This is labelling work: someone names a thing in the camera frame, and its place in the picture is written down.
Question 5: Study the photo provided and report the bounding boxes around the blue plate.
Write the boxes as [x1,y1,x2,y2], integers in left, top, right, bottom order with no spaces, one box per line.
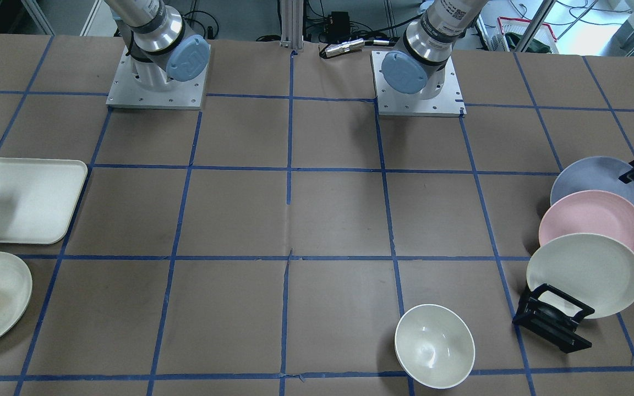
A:
[549,156,634,205]

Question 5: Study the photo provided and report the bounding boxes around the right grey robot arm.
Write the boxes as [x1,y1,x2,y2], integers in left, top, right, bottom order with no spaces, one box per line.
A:
[106,1,211,91]

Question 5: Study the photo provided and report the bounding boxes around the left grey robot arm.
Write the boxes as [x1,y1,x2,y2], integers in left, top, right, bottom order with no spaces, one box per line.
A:
[371,1,487,116]

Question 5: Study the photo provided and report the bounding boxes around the pink plate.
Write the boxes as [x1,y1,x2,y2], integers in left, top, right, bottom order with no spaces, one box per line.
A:
[538,190,634,252]

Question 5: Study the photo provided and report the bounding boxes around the white plate in rack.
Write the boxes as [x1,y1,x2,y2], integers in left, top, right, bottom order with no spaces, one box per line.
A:
[526,233,634,319]

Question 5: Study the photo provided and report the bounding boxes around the black plate rack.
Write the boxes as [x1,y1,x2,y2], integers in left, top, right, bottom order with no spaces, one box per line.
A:
[512,283,595,354]

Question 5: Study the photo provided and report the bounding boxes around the white basket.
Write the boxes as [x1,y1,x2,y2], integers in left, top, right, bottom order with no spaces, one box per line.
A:
[490,16,559,53]

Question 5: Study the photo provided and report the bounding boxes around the white bowl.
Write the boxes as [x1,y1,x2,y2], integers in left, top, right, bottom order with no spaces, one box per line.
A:
[394,304,476,389]

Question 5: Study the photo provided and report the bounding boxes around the white rectangular tray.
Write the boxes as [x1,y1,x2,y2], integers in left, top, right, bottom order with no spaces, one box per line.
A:
[0,158,88,245]

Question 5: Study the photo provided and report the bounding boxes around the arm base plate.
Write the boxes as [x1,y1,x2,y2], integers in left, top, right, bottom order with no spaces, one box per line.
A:
[106,35,211,110]
[371,51,467,117]

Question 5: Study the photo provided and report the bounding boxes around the silver cable connector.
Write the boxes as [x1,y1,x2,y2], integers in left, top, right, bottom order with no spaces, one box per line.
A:
[319,38,365,59]

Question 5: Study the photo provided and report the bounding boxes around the aluminium frame post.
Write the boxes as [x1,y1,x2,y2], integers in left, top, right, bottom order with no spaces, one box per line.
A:
[278,0,305,53]

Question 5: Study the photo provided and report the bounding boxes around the black cable bundle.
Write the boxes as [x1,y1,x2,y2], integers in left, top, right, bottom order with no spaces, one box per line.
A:
[182,10,220,39]

